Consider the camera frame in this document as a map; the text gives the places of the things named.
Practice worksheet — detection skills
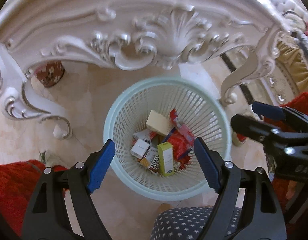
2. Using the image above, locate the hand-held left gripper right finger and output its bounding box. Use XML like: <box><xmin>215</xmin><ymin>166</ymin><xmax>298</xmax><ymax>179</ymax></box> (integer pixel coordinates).
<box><xmin>193</xmin><ymin>137</ymin><xmax>287</xmax><ymax>240</ymax></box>

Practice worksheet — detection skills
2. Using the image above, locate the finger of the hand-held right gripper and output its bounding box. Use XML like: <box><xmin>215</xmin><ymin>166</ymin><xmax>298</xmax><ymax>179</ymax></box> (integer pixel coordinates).
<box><xmin>230</xmin><ymin>114</ymin><xmax>308</xmax><ymax>160</ymax></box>
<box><xmin>251</xmin><ymin>102</ymin><xmax>308</xmax><ymax>133</ymax></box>

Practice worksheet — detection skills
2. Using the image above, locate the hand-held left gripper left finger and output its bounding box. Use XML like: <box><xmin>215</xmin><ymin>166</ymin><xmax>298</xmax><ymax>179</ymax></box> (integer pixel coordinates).
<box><xmin>21</xmin><ymin>139</ymin><xmax>116</xmax><ymax>240</ymax></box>

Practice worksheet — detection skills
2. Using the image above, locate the red wrapper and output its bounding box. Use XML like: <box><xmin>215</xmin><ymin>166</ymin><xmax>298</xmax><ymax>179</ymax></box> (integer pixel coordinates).
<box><xmin>166</xmin><ymin>127</ymin><xmax>194</xmax><ymax>160</ymax></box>

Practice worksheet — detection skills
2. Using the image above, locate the yellow-green and white box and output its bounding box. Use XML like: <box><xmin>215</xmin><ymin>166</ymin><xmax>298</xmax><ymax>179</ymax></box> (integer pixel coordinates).
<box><xmin>157</xmin><ymin>142</ymin><xmax>174</xmax><ymax>176</ymax></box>

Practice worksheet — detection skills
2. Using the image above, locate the small white box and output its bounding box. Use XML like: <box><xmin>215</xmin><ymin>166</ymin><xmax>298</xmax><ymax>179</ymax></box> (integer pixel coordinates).
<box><xmin>130</xmin><ymin>139</ymin><xmax>149</xmax><ymax>159</ymax></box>

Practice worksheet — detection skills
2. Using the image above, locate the black and white box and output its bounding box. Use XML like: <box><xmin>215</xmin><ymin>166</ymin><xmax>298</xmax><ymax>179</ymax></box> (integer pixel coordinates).
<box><xmin>145</xmin><ymin>147</ymin><xmax>161</xmax><ymax>173</ymax></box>

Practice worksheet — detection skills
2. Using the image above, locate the red and white strip packet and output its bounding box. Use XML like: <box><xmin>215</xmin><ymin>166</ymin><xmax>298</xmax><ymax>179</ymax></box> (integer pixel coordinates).
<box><xmin>170</xmin><ymin>109</ymin><xmax>194</xmax><ymax>143</ymax></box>

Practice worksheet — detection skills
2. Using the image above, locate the cream cardboard box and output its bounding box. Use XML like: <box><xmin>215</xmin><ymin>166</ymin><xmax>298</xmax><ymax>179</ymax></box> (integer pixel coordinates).
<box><xmin>146</xmin><ymin>110</ymin><xmax>171</xmax><ymax>137</ymax></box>

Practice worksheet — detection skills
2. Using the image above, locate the mint plastic mesh wastebasket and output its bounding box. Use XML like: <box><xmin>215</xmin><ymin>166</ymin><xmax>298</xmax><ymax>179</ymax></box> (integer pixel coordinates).
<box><xmin>103</xmin><ymin>77</ymin><xmax>232</xmax><ymax>202</ymax></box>

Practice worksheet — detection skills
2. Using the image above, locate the oval patterned rug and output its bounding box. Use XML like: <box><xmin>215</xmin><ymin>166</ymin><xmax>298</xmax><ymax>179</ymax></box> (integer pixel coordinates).
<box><xmin>254</xmin><ymin>62</ymin><xmax>302</xmax><ymax>105</ymax></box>

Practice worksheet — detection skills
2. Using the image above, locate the person's right leg red fleece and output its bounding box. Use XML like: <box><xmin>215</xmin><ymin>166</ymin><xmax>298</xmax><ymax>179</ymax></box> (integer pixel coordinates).
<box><xmin>236</xmin><ymin>92</ymin><xmax>308</xmax><ymax>205</ymax></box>

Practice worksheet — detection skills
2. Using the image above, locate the person's leg red fleece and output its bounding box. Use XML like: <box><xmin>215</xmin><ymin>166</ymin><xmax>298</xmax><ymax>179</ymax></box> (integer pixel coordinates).
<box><xmin>0</xmin><ymin>159</ymin><xmax>69</xmax><ymax>235</ymax></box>
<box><xmin>236</xmin><ymin>92</ymin><xmax>308</xmax><ymax>205</ymax></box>

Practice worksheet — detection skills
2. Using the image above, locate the ornate sofa with beige cover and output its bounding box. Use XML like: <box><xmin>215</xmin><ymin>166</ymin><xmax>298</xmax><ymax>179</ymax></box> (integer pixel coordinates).
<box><xmin>256</xmin><ymin>0</ymin><xmax>308</xmax><ymax>100</ymax></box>

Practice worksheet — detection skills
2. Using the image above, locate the navy star-patterned cushion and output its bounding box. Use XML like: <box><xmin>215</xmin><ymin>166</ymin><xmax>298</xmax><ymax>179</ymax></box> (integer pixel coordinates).
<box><xmin>150</xmin><ymin>206</ymin><xmax>242</xmax><ymax>240</ymax></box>

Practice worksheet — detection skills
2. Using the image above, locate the grey leaf-patterned cloth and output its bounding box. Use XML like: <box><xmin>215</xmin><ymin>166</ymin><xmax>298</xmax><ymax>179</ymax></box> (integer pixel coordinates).
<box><xmin>294</xmin><ymin>31</ymin><xmax>308</xmax><ymax>55</ymax></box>

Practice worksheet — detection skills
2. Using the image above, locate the person's left leg red fleece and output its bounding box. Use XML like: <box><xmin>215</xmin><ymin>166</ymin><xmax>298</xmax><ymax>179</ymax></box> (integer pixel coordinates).
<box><xmin>0</xmin><ymin>159</ymin><xmax>69</xmax><ymax>235</ymax></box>

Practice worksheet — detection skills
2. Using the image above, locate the brown floral container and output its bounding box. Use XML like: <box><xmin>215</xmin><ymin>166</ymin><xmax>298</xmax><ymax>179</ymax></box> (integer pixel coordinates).
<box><xmin>35</xmin><ymin>61</ymin><xmax>65</xmax><ymax>88</ymax></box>

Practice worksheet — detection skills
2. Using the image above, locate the ornate white carved table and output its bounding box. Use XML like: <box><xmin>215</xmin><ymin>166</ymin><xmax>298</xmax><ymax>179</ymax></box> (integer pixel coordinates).
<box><xmin>0</xmin><ymin>0</ymin><xmax>307</xmax><ymax>140</ymax></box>

